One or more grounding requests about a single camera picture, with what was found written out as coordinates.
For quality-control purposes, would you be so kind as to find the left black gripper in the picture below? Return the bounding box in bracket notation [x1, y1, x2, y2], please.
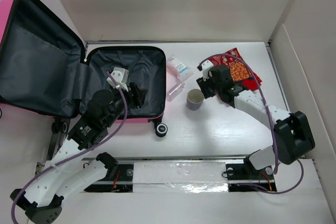
[104, 82, 146, 127]

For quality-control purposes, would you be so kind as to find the lilac ceramic mug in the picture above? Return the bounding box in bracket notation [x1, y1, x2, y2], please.
[186, 89, 204, 111]

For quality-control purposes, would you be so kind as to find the pink tissue packet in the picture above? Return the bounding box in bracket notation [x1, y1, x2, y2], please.
[166, 56, 194, 81]

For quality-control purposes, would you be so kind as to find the pink hard-shell suitcase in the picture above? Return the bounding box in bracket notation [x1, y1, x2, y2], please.
[1, 0, 167, 137]

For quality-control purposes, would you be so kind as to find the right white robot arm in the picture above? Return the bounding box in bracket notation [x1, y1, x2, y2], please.
[196, 61, 316, 178]

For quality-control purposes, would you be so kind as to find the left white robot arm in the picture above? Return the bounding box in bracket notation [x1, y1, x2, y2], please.
[10, 82, 148, 223]

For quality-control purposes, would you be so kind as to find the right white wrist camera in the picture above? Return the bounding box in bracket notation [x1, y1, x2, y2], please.
[197, 60, 214, 81]

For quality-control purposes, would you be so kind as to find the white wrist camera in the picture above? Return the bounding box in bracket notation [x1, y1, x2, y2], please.
[107, 67, 129, 92]
[197, 60, 214, 81]

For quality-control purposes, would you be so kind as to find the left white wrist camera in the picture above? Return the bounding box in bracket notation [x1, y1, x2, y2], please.
[107, 67, 129, 92]

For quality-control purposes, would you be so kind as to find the metal base rail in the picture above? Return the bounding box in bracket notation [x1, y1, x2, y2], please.
[84, 158, 277, 194]

